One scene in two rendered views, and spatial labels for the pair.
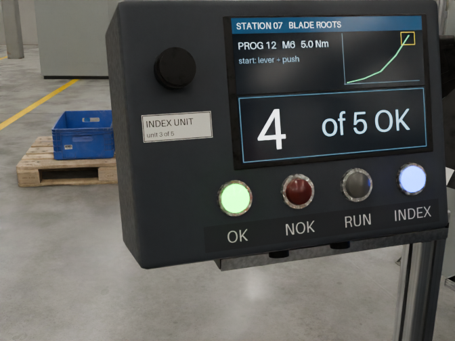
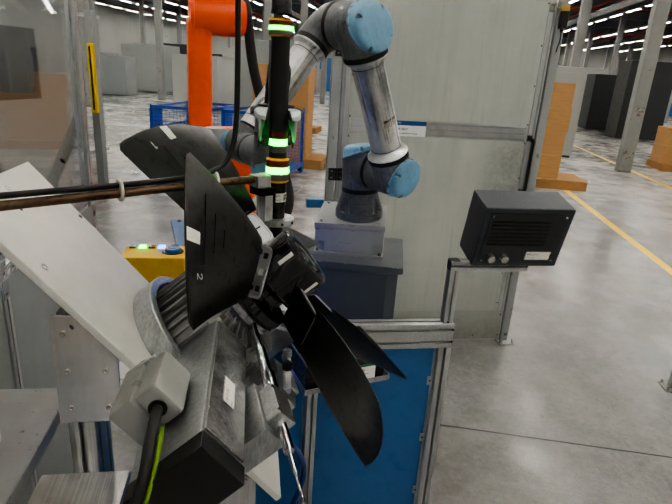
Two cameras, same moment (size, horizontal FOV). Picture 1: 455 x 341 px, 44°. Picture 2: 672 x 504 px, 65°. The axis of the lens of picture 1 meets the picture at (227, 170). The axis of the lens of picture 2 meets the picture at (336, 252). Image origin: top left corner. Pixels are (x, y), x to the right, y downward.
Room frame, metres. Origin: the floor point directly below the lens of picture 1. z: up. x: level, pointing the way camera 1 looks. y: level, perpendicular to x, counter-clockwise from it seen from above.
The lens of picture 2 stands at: (2.00, -0.34, 1.54)
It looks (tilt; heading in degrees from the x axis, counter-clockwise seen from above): 19 degrees down; 188
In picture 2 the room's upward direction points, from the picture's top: 4 degrees clockwise
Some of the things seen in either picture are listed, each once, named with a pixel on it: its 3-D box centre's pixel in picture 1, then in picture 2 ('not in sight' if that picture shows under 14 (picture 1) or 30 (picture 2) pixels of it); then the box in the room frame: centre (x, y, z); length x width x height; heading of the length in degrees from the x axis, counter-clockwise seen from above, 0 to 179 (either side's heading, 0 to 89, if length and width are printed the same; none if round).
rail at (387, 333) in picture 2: not in sight; (302, 335); (0.65, -0.61, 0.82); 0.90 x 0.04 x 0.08; 107
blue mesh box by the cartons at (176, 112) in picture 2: not in sight; (197, 137); (-5.58, -3.56, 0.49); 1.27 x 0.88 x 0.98; 1
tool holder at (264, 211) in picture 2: not in sight; (272, 198); (1.03, -0.60, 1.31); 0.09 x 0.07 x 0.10; 142
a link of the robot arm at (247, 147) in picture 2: not in sight; (264, 155); (0.76, -0.70, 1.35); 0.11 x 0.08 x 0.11; 49
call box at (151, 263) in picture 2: not in sight; (156, 269); (0.77, -0.99, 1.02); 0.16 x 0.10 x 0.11; 107
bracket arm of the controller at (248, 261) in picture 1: (334, 233); (487, 264); (0.49, -0.10, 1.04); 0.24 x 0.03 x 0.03; 107
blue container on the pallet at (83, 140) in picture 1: (87, 133); not in sight; (3.95, 1.02, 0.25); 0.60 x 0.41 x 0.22; 8
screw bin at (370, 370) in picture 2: not in sight; (334, 356); (0.79, -0.50, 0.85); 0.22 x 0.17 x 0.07; 122
